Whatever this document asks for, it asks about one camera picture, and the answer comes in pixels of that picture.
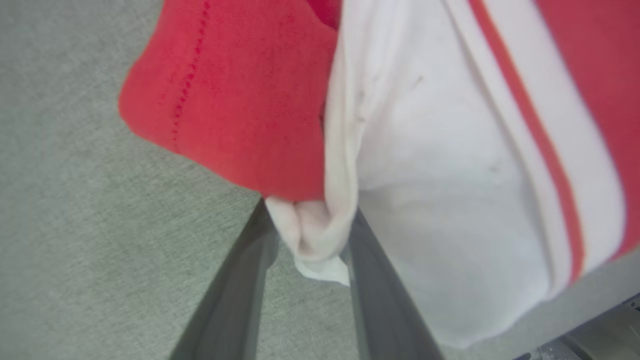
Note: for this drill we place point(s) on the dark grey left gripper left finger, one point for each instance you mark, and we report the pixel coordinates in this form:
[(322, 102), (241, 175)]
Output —
[(225, 310)]

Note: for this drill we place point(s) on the grey robot base part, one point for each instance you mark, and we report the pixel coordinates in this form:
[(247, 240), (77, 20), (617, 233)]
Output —
[(595, 335)]

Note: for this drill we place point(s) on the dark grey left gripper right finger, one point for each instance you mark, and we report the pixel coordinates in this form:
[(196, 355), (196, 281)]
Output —
[(385, 310)]

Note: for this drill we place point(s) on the red and white basketball jersey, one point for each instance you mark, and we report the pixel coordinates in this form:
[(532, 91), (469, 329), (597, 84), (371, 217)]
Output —
[(440, 165)]

